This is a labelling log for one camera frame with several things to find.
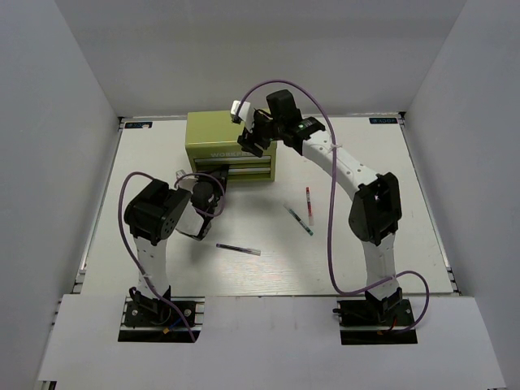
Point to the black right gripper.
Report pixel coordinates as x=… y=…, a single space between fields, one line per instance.
x=245 y=140

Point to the green refill pen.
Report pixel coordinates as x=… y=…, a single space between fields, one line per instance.
x=299 y=220

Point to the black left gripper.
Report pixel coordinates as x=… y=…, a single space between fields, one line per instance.
x=220 y=175

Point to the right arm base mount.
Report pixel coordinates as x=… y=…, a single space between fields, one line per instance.
x=359 y=326

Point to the purple refill pen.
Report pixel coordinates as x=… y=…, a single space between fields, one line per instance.
x=255 y=252

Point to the red refill pen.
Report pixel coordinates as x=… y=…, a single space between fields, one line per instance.
x=309 y=206

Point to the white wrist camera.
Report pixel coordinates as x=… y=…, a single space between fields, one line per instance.
x=242 y=112
x=184 y=181

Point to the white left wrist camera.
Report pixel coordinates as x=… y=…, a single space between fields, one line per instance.
x=184 y=181

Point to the green metal drawer toolbox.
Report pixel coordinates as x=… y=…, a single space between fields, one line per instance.
x=211 y=142

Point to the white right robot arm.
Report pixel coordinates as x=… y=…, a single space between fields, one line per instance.
x=376 y=202

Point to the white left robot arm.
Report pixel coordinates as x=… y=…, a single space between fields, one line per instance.
x=158 y=210

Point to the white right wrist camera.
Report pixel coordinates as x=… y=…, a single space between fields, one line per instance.
x=242 y=112

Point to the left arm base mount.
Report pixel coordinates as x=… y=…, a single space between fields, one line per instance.
x=139 y=326

